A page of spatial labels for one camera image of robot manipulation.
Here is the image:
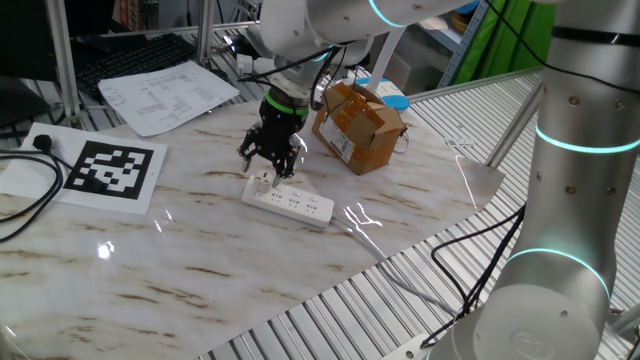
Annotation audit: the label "grey power strip cable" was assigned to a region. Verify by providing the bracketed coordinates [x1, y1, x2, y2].
[329, 215, 459, 316]

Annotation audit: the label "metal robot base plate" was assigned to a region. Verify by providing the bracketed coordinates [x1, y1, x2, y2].
[380, 333, 432, 360]

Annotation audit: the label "aluminium frame crossbar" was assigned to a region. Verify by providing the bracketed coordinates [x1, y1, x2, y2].
[102, 18, 264, 40]

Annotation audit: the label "green cloth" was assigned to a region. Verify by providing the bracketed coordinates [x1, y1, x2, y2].
[452, 0, 557, 86]

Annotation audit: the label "paper sheet with fiducial marker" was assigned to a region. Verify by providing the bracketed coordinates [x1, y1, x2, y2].
[0, 122, 169, 216]

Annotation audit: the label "white and blue desk lamp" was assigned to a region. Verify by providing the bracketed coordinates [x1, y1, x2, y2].
[352, 27, 411, 112]

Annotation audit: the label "glossy marble pattern mat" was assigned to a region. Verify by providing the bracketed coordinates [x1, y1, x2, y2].
[0, 94, 506, 360]

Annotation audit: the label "taped brown cardboard box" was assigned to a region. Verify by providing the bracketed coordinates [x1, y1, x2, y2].
[310, 82, 409, 176]

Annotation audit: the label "black power cord with plug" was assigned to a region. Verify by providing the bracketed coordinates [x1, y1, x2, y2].
[0, 133, 69, 245]

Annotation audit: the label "white plug adapter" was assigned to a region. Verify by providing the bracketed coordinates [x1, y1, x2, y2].
[252, 171, 274, 195]

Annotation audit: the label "aluminium frame post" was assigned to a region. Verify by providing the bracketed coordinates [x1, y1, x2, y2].
[484, 82, 544, 169]
[45, 0, 84, 129]
[195, 0, 216, 66]

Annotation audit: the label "white plastic pipe fitting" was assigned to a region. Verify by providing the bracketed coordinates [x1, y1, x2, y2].
[235, 53, 276, 77]

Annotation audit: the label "white four-socket power strip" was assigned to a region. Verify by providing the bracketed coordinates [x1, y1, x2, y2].
[241, 174, 335, 230]

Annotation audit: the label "black computer keyboard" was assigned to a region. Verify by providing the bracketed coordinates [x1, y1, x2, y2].
[74, 32, 197, 94]

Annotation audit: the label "grey metal shelf rack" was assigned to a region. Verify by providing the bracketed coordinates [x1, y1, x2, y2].
[419, 0, 494, 90]

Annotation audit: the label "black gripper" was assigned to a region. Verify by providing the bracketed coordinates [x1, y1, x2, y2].
[237, 102, 310, 189]

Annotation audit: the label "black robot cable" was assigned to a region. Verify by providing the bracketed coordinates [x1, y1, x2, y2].
[419, 202, 526, 350]
[430, 214, 524, 306]

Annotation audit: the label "stack of printed papers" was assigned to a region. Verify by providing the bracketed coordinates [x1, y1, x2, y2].
[97, 60, 241, 138]

